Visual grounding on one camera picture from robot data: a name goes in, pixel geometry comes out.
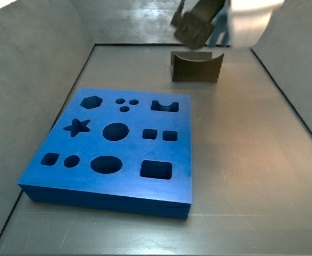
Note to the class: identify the light blue square-circle object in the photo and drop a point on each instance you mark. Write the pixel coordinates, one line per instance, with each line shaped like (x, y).
(218, 17)

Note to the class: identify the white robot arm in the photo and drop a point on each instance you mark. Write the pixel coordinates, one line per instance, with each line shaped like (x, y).
(248, 18)

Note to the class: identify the black curved regrasp stand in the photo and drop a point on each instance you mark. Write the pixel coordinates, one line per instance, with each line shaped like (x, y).
(195, 66)

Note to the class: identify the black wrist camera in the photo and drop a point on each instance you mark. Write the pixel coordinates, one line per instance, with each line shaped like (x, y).
(194, 24)

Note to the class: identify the dark blue foam fixture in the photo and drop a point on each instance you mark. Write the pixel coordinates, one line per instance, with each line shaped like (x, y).
(117, 154)

